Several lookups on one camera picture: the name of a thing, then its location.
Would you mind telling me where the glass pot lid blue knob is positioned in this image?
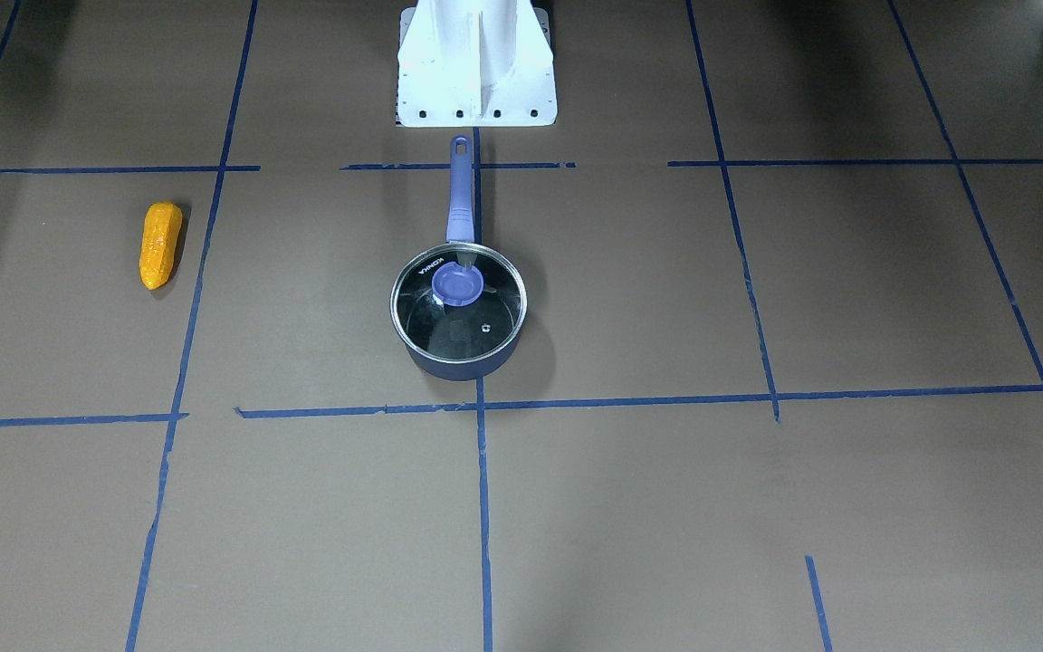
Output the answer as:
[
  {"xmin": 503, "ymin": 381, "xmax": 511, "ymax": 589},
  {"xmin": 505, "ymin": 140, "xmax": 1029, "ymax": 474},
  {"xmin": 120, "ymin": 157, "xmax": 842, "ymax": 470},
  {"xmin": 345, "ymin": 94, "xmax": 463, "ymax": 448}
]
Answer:
[{"xmin": 389, "ymin": 241, "xmax": 529, "ymax": 366}]

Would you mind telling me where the yellow corn cob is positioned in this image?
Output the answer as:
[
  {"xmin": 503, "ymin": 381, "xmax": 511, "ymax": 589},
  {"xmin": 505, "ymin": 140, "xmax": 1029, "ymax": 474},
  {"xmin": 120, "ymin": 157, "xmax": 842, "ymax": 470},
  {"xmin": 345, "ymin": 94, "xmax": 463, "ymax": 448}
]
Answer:
[{"xmin": 139, "ymin": 202, "xmax": 185, "ymax": 292}]

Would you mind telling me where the dark blue saucepan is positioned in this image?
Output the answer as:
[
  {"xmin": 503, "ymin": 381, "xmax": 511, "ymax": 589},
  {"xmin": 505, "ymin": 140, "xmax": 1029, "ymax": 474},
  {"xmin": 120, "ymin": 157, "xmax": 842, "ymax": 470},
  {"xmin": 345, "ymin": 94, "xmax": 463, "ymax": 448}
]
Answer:
[{"xmin": 405, "ymin": 135, "xmax": 512, "ymax": 381}]

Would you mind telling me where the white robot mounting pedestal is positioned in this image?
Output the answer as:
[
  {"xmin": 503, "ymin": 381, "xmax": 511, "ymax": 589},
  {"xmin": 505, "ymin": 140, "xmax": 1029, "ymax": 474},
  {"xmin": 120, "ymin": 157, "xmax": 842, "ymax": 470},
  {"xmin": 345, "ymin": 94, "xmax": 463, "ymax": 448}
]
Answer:
[{"xmin": 395, "ymin": 1, "xmax": 559, "ymax": 129}]

